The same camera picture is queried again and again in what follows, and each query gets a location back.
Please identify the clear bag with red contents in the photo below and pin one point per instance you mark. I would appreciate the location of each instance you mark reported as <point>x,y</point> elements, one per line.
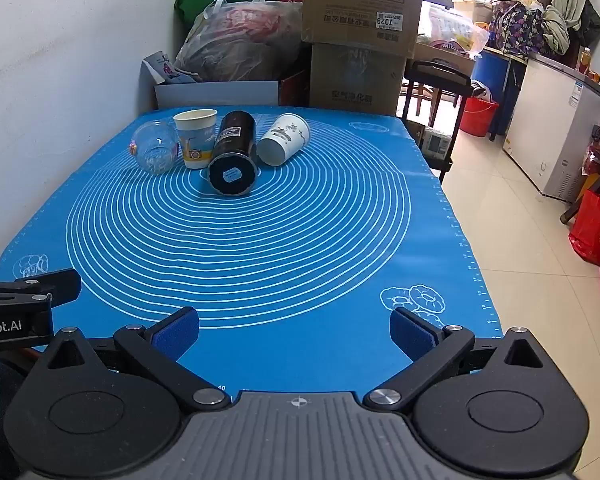
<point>240,40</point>

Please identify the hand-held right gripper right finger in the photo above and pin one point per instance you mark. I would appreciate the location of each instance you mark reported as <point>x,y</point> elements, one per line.
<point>414,334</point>

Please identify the wooden chair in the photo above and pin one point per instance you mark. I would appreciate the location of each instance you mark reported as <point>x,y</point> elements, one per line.
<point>419,97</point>

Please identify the orange drink bottle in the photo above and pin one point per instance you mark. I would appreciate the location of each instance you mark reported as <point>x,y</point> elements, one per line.
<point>585,60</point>

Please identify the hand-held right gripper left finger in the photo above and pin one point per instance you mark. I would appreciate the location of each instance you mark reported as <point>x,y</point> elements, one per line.
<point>176,334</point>

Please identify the blue silicone baking mat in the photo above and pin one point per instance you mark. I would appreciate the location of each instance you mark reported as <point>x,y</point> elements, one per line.
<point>290,260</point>

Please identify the low open cardboard box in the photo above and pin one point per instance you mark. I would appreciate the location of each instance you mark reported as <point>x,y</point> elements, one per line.
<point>447,59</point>

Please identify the paper cup with camera print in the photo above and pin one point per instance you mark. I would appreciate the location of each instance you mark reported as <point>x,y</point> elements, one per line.
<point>195,140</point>

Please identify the white paper cup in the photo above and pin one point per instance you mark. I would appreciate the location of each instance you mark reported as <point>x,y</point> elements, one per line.
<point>285,137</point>

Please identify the red carton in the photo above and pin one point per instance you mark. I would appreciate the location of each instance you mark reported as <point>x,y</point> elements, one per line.
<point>295,89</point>

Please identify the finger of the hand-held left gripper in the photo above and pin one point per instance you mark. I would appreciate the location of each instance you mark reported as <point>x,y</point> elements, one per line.
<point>55,284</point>

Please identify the clear plastic cup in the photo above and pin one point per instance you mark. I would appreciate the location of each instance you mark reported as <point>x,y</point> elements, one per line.
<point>155,152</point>

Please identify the plain brown cardboard box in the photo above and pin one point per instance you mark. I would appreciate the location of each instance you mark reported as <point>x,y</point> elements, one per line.
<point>355,80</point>

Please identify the black cylindrical cup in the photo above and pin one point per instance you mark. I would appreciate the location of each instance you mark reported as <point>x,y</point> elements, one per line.
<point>232,135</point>

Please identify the printed paper booklet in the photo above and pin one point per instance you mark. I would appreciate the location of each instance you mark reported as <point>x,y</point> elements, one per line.
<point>167,67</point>

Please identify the red plastic bucket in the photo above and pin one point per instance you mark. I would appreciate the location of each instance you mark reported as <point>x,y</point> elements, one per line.
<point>478,116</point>

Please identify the purple patterned fabric bag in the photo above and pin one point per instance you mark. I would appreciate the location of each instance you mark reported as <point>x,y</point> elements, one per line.
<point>517,27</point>

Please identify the white appliance box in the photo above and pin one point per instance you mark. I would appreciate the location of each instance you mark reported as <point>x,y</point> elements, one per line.
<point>436,143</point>

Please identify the black utility cart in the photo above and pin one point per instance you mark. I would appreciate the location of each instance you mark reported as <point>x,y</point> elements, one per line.
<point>437,68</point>

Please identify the large cardboard box with labels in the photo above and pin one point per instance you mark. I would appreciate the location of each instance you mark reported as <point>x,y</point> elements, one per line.
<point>360,0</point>

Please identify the grey hanging clothes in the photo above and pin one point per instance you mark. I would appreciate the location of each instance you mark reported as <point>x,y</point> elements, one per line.
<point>570,0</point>

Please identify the blue plastic barrel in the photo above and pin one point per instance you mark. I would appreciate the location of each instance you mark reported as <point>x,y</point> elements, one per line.
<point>490,75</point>

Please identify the white chest freezer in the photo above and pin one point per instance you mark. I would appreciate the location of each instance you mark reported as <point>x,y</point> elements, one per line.
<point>555,125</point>

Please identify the white printed plastic bag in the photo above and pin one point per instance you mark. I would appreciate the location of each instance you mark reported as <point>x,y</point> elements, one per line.
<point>452,25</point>

